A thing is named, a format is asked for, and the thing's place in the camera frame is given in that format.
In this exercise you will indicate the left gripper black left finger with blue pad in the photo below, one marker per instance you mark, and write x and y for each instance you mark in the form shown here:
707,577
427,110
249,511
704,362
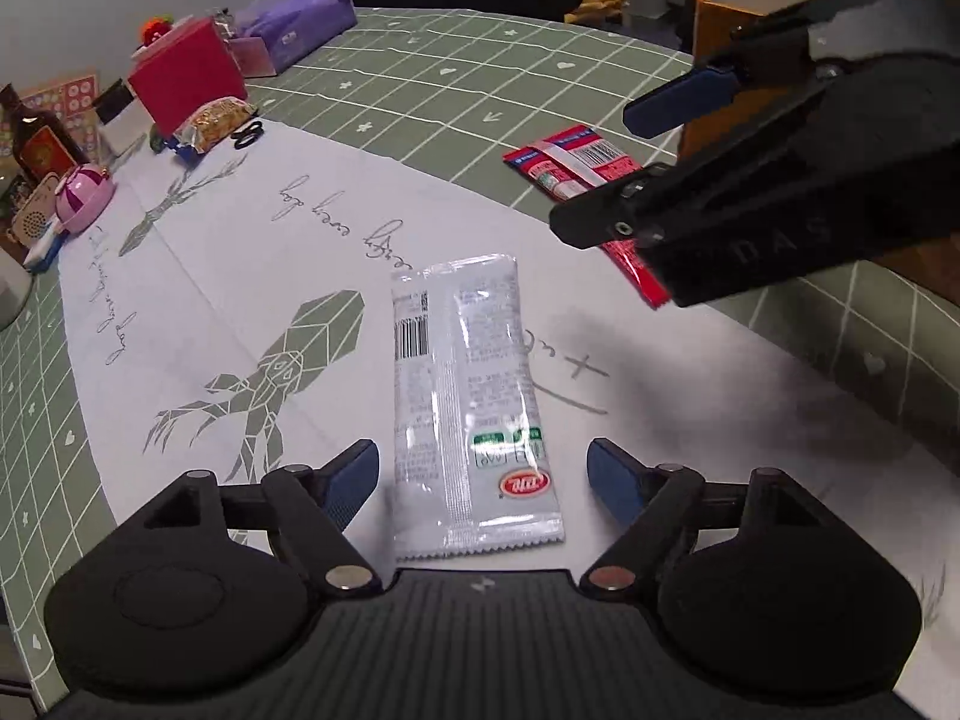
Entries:
305,511

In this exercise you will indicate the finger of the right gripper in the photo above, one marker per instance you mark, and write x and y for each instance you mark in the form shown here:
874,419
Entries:
776,50
627,209

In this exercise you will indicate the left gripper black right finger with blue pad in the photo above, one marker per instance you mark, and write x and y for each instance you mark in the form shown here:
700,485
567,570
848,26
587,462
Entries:
661,509

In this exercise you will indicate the red snack packet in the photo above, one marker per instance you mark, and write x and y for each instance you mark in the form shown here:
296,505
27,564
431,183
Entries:
569,163

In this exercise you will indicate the white green wafer packet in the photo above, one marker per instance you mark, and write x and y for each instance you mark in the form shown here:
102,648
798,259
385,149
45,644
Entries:
471,470

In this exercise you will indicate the green grid tablecloth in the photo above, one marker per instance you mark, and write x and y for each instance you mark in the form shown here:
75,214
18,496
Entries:
449,93

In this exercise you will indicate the white deer table runner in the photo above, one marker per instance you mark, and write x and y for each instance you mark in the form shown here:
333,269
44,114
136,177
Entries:
173,296

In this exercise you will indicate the white tumbler bottle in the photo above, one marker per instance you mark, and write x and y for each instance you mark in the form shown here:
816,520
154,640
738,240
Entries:
15,286

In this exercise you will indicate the black hair clip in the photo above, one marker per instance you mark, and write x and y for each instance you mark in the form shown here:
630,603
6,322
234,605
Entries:
248,134

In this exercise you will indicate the pink round container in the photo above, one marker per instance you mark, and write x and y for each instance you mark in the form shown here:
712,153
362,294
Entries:
81,196

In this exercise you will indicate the purple tissue pack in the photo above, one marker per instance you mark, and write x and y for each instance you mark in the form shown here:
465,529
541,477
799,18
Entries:
273,35

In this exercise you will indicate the small mixed snack packet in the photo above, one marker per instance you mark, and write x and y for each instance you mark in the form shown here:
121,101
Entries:
213,122

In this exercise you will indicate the beige small radio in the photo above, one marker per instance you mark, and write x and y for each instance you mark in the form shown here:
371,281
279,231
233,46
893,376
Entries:
33,207

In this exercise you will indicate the white black small box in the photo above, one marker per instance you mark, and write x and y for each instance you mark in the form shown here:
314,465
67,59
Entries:
122,118

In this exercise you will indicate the dark sauce bottle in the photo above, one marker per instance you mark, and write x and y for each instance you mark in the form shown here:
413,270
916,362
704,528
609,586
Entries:
41,144

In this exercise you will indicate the magenta pink box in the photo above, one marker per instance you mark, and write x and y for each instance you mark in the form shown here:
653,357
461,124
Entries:
186,68

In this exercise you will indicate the colorful dotted card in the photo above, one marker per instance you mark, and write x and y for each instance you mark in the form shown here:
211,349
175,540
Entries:
71,98

